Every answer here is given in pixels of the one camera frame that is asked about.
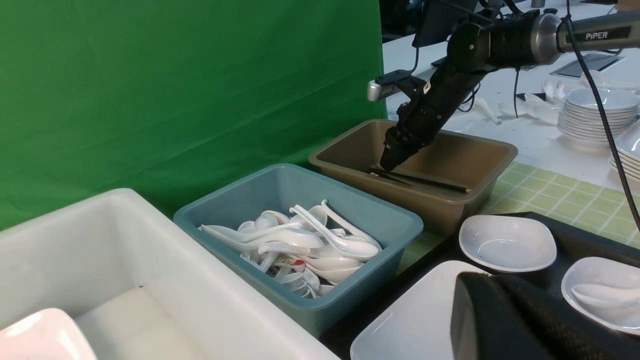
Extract small white dish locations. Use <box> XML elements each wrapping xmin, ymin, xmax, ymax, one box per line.
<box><xmin>458</xmin><ymin>214</ymin><xmax>558</xmax><ymax>273</ymax></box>

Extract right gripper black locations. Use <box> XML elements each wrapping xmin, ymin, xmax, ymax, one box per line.
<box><xmin>379</xmin><ymin>63</ymin><xmax>488</xmax><ymax>171</ymax></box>

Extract stack of white plates background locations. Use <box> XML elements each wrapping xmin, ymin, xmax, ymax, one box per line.
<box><xmin>558</xmin><ymin>88</ymin><xmax>639</xmax><ymax>143</ymax></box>

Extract large white square plate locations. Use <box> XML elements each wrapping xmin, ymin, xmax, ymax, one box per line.
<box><xmin>350</xmin><ymin>260</ymin><xmax>484</xmax><ymax>360</ymax></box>

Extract black chopsticks in bin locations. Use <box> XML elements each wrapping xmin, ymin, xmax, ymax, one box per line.
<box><xmin>365</xmin><ymin>167</ymin><xmax>473</xmax><ymax>194</ymax></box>

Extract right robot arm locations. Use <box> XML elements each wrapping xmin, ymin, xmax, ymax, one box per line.
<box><xmin>366</xmin><ymin>10</ymin><xmax>640</xmax><ymax>171</ymax></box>

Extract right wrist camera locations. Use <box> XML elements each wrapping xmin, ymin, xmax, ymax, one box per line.
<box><xmin>366</xmin><ymin>69</ymin><xmax>426</xmax><ymax>101</ymax></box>

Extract teal plastic bin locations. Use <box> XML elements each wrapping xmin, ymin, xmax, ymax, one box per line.
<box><xmin>173</xmin><ymin>163</ymin><xmax>423</xmax><ymax>338</ymax></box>

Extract green backdrop cloth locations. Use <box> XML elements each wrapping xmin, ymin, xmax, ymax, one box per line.
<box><xmin>0</xmin><ymin>0</ymin><xmax>386</xmax><ymax>229</ymax></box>

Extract brown plastic bin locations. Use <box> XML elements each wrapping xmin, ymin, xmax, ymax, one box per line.
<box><xmin>308</xmin><ymin>120</ymin><xmax>518</xmax><ymax>237</ymax></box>

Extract black serving tray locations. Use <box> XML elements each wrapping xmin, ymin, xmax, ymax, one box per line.
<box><xmin>319</xmin><ymin>211</ymin><xmax>639</xmax><ymax>360</ymax></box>

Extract black cable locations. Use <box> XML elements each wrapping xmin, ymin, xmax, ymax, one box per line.
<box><xmin>562</xmin><ymin>0</ymin><xmax>640</xmax><ymax>233</ymax></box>

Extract large white plastic tub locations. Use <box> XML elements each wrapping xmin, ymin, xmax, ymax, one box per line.
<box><xmin>0</xmin><ymin>189</ymin><xmax>336</xmax><ymax>360</ymax></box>

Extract white ceramic spoon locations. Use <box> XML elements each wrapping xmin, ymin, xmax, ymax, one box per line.
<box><xmin>571</xmin><ymin>284</ymin><xmax>640</xmax><ymax>310</ymax></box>

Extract pile of white spoons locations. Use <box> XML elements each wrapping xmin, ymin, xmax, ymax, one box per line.
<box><xmin>199</xmin><ymin>200</ymin><xmax>382</xmax><ymax>299</ymax></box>

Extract white bowl with spoon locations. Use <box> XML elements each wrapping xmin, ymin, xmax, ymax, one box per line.
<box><xmin>560</xmin><ymin>257</ymin><xmax>639</xmax><ymax>337</ymax></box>

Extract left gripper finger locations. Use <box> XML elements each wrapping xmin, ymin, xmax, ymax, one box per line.
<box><xmin>450</xmin><ymin>272</ymin><xmax>627</xmax><ymax>360</ymax></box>

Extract stack of white square plates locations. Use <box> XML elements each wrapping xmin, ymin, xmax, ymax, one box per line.
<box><xmin>0</xmin><ymin>308</ymin><xmax>97</xmax><ymax>360</ymax></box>

